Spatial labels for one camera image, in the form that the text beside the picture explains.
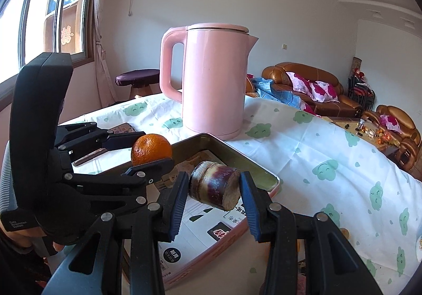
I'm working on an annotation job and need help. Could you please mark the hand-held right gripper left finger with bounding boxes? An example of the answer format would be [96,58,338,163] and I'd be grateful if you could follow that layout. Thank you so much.
[41,171,190,295]

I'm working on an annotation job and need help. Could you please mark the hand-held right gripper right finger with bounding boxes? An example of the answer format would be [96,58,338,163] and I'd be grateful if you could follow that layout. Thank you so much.
[239,171,385,295]

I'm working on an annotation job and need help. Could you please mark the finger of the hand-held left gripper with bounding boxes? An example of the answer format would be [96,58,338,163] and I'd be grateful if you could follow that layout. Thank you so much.
[63,157,175,216]
[54,122,147,164]

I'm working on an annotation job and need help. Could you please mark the pink metal tray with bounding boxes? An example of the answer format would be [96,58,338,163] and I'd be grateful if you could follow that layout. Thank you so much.
[122,133,281,287]

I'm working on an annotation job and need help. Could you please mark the purple sugarcane piece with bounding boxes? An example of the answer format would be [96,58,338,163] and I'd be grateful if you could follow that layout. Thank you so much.
[188,161,241,211]

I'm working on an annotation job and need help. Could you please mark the person's left hand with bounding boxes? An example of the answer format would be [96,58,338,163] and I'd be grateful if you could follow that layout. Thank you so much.
[7,230,65,253]

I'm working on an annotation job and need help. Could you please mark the remote control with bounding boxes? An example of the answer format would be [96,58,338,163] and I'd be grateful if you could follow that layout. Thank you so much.
[110,123,136,135]

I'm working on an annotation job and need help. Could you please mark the pink slim utensil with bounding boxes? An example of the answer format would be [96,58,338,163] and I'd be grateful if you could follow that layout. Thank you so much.
[72,147,108,167]

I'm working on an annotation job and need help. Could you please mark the stool with purple cushion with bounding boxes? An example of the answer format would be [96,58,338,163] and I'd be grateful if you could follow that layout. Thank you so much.
[115,69,161,99]

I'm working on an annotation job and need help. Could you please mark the pale curtain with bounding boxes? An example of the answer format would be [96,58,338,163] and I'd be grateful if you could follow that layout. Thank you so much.
[93,0,119,108]

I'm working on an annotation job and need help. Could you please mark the pink electric kettle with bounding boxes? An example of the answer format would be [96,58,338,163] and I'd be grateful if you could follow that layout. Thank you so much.
[160,22,259,141]

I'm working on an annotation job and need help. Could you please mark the blue plaid blanket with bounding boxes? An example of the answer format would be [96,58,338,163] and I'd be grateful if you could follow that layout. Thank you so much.
[247,74,317,114]

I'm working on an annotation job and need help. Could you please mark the window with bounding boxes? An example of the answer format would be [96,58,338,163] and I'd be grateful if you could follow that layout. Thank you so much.
[0,0,99,85]

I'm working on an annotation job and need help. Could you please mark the cluttered coffee table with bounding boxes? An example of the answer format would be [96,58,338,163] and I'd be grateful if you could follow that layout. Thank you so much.
[321,115,409,157]

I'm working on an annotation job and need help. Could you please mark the pink floral pillow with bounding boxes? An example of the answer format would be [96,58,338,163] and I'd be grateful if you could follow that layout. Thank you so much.
[379,114,401,134]
[308,81,340,103]
[286,71,312,96]

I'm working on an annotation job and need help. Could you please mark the dark cloth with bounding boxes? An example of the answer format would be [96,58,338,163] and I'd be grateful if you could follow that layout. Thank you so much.
[0,232,53,295]

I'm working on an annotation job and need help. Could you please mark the brown leather sofa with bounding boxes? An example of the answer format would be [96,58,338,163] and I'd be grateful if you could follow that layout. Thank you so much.
[262,62,363,118]

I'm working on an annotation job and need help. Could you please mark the stacked dark chairs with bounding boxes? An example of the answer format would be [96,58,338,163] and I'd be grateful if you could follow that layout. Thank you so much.
[348,71,376,111]

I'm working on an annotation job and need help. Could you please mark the brown leather armchair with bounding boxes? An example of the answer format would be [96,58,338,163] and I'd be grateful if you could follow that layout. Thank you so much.
[363,104,422,180]

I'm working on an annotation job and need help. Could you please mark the tall patterned ornament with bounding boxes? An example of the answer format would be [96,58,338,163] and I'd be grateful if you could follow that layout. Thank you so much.
[351,57,363,78]

